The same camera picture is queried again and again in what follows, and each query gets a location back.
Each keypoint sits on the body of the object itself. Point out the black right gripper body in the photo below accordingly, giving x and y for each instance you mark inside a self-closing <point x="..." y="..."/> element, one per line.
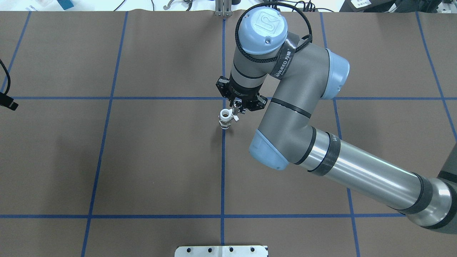
<point x="241" y="95"/>

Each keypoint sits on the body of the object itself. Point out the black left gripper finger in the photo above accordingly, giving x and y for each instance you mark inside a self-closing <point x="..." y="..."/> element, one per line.
<point x="8" y="102"/>

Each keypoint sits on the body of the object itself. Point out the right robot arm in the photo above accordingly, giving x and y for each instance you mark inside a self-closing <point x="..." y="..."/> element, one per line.
<point x="287" y="75"/>

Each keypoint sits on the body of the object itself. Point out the black box with label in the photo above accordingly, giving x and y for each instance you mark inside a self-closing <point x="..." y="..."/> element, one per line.
<point x="366" y="5"/>

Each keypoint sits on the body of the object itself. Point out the aluminium frame post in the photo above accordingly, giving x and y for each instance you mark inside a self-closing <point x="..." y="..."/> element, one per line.
<point x="223" y="8"/>

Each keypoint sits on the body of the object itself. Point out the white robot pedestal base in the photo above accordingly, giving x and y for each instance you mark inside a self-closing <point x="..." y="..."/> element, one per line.
<point x="222" y="251"/>

